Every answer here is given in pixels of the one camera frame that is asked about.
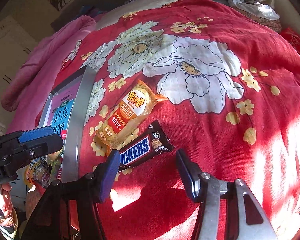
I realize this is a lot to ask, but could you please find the grey tray with pink book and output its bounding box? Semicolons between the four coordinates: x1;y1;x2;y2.
39;65;96;183

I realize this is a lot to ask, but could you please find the red floral quilt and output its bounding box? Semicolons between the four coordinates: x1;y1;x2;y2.
54;0;300;239

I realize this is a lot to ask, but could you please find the clear walnut pastry packet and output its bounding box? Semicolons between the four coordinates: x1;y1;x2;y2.
33;156;62;188

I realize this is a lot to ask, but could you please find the orange rice cracker packet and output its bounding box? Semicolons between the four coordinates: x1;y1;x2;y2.
96;80;168;154

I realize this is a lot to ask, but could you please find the cream wardrobe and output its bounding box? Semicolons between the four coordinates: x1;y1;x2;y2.
0;16;37;133

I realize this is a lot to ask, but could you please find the yellow wafer stick packet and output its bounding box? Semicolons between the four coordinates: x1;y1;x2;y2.
24;158;40;189

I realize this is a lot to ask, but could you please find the beige bed sheet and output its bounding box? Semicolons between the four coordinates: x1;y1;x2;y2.
96;0;179;30

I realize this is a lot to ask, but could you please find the floral laundry basket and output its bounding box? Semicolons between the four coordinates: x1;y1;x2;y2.
228;0;282;33

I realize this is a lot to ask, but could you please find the snickers bar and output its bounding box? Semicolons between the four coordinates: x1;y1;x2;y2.
119;120;174;172

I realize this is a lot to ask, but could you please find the pink blanket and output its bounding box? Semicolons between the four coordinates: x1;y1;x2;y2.
1;15;96;133

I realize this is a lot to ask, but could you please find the red plastic bag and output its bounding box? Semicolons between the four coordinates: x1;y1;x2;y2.
280;27;300;55

